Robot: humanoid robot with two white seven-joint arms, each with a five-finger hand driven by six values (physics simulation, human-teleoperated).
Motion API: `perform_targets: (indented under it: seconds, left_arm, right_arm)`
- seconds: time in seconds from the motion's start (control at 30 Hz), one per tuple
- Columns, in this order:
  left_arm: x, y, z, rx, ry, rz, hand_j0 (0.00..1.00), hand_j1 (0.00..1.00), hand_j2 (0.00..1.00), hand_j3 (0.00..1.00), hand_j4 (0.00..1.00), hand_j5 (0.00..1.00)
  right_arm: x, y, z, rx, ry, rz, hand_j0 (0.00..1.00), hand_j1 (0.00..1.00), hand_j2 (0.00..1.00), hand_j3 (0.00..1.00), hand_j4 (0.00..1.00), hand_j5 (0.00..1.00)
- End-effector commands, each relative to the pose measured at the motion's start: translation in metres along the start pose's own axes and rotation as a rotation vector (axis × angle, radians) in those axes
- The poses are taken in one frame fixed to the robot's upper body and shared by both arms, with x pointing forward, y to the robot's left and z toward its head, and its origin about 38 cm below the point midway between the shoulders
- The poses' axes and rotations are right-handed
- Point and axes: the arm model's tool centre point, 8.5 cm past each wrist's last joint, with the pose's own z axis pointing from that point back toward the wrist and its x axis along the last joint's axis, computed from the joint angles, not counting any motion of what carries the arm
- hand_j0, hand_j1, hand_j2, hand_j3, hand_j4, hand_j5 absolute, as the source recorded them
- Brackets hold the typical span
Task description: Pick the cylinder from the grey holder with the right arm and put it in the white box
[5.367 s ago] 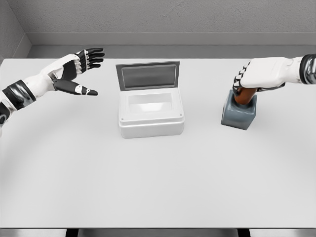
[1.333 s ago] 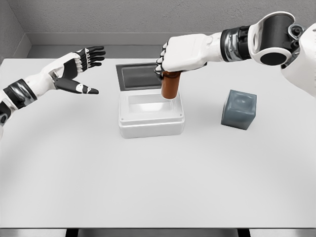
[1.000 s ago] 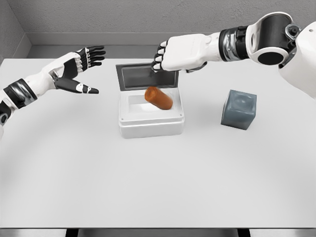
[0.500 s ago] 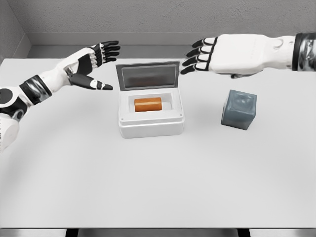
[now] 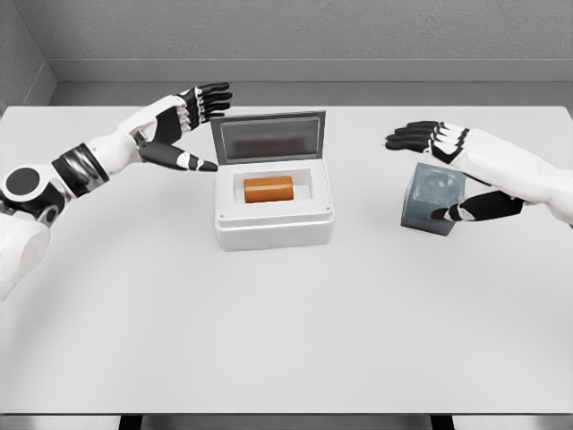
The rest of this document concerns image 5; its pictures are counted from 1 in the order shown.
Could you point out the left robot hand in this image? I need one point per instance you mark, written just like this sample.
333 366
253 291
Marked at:
152 121

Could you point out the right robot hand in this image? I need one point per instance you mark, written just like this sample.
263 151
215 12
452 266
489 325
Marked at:
488 154

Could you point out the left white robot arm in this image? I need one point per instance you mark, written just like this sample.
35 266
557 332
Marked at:
76 163

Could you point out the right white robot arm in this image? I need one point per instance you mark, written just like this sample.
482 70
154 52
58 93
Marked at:
555 188

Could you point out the grey-blue cube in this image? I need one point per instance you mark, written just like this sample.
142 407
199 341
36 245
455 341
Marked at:
425 197

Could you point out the white hinged box lid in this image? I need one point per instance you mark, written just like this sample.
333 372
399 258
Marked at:
268 136

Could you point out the orange cylinder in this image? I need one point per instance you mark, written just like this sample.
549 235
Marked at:
267 190

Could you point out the white rectangular box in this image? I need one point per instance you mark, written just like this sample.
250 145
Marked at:
273 224

